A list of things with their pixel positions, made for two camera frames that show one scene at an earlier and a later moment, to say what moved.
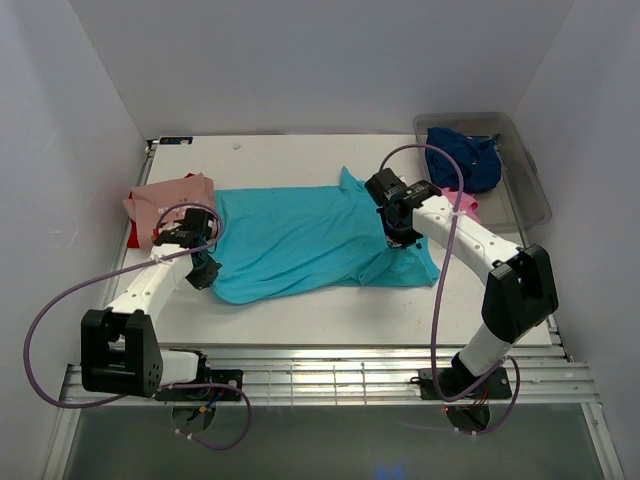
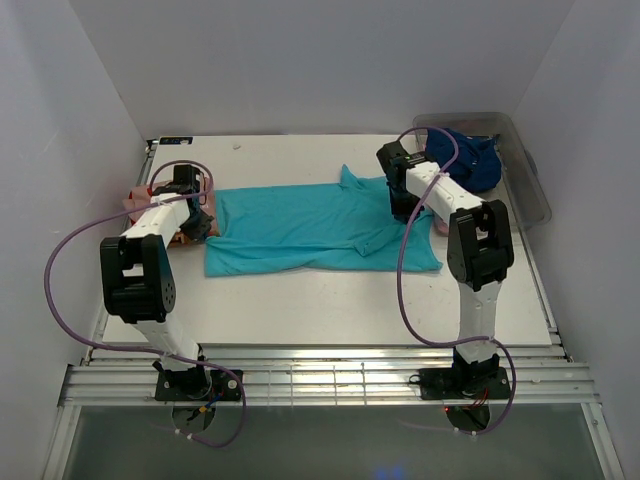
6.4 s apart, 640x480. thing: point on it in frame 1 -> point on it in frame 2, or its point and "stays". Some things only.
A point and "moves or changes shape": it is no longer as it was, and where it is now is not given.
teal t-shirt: [284, 240] moves or changes shape
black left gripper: [203, 273] -> [201, 227]
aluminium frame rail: [357, 375] stays
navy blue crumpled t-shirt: [479, 157] stays
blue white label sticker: [178, 140] stays
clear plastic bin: [516, 205] stays
